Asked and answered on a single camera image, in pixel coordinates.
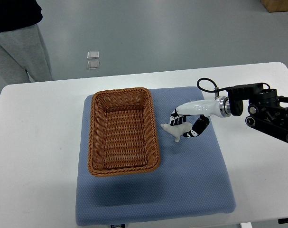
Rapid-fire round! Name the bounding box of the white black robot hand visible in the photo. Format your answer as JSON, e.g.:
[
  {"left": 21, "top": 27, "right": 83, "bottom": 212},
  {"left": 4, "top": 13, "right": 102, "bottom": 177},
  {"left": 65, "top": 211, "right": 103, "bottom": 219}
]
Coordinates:
[{"left": 169, "top": 100, "right": 225, "bottom": 137}]

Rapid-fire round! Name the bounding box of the white bear figurine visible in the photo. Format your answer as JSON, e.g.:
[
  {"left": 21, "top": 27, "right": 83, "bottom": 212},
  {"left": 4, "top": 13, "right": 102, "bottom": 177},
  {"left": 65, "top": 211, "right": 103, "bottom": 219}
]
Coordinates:
[{"left": 160, "top": 122, "right": 192, "bottom": 142}]

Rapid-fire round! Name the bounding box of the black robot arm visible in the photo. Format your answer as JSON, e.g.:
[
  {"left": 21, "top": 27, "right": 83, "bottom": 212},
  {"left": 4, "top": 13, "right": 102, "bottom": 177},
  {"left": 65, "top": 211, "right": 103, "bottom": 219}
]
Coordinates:
[{"left": 197, "top": 78, "right": 288, "bottom": 143}]

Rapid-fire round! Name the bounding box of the brown wicker basket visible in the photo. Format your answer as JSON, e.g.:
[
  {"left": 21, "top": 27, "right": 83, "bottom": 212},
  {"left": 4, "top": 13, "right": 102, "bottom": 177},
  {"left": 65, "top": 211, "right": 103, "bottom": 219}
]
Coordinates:
[{"left": 88, "top": 87, "right": 161, "bottom": 177}]

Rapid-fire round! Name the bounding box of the blue quilted mat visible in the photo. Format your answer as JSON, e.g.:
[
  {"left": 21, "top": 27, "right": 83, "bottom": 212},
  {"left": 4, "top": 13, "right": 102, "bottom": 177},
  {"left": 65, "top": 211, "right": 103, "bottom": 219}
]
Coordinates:
[{"left": 75, "top": 87, "right": 236, "bottom": 226}]

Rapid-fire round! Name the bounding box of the brown cardboard box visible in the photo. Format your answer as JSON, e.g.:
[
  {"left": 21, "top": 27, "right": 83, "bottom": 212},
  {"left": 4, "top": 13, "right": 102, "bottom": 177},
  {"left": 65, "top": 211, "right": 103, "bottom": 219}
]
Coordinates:
[{"left": 261, "top": 0, "right": 288, "bottom": 12}]

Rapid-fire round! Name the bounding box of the lower silver floor plate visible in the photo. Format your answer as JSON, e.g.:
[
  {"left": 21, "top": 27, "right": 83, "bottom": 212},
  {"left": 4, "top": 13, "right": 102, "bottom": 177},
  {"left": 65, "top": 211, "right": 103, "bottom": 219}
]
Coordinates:
[{"left": 87, "top": 60, "right": 100, "bottom": 70}]

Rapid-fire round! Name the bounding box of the silver floor plate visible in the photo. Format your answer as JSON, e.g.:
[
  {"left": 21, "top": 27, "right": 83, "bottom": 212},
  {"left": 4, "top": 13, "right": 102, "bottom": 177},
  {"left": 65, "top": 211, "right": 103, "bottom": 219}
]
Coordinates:
[
  {"left": 87, "top": 60, "right": 100, "bottom": 70},
  {"left": 87, "top": 51, "right": 100, "bottom": 59}
]

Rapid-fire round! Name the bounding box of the upper silver floor plate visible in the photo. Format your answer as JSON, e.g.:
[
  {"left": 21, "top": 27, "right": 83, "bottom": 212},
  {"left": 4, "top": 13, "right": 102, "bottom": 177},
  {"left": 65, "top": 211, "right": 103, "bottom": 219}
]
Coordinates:
[{"left": 87, "top": 51, "right": 100, "bottom": 59}]

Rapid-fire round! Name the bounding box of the person in grey trousers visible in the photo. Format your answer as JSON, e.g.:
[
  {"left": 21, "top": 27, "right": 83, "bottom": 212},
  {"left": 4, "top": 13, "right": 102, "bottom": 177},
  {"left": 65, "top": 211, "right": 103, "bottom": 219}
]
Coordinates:
[{"left": 0, "top": 0, "right": 53, "bottom": 84}]

